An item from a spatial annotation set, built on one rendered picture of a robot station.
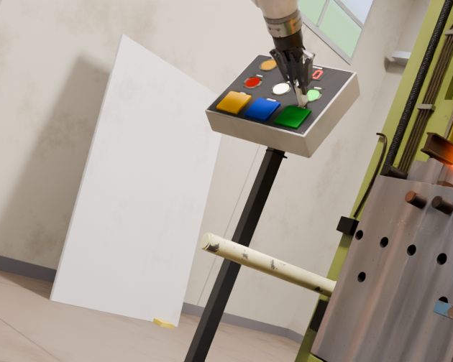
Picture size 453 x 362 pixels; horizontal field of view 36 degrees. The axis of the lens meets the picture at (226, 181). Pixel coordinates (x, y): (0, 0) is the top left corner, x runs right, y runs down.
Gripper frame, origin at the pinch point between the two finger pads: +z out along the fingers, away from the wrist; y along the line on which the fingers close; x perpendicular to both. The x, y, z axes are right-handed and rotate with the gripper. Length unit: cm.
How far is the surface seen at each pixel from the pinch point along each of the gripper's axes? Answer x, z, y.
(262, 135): -11.5, 7.6, -7.5
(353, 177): 256, 343, -184
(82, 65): 74, 89, -220
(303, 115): -4.9, 3.0, 2.8
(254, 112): -8.1, 3.0, -10.9
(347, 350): -53, 21, 40
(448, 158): -11.4, -1.4, 46.0
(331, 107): 2.0, 4.8, 7.0
